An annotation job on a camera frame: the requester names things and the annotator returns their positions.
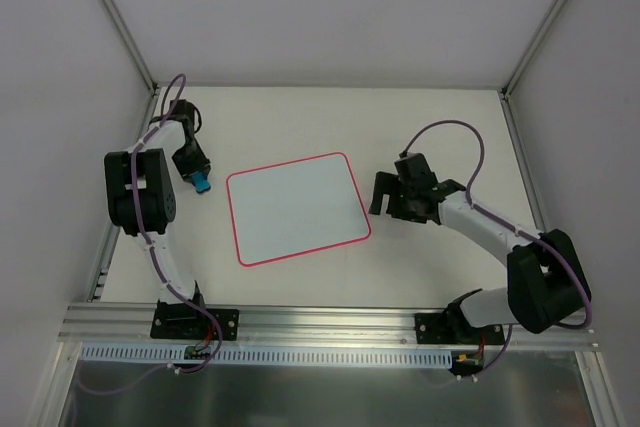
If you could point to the aluminium frame post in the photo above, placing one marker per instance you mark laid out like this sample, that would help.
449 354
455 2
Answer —
534 45
111 233

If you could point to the left aluminium frame post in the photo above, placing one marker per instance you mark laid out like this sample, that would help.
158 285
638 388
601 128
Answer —
111 233

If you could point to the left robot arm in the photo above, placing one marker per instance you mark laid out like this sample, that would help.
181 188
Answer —
142 203

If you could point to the right aluminium frame post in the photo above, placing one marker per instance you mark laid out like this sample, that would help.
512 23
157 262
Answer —
534 45

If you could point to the pink framed whiteboard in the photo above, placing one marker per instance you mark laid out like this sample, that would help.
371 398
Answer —
295 208

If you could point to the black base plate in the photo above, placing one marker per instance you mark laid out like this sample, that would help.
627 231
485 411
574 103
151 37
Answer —
443 328
180 322

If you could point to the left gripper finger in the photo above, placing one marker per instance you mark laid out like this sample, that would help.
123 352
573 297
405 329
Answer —
202 162
184 168

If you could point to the blue bone-shaped eraser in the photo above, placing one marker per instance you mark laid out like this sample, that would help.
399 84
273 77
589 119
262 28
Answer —
200 182

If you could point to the white slotted cable duct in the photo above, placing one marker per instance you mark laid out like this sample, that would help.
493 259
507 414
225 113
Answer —
271 356

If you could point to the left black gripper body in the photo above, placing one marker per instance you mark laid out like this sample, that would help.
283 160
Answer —
189 163

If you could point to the aluminium mounting rail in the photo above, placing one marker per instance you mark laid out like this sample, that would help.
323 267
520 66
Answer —
297 326

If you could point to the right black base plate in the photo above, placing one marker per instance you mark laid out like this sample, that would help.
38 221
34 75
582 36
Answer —
443 328

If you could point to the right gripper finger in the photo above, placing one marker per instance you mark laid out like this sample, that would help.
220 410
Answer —
399 208
385 184

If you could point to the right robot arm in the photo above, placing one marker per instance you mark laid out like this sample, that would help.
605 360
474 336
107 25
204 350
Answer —
545 282

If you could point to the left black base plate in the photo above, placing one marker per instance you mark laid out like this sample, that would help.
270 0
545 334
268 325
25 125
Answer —
180 322

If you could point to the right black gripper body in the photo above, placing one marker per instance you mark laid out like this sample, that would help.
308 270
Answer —
396 197

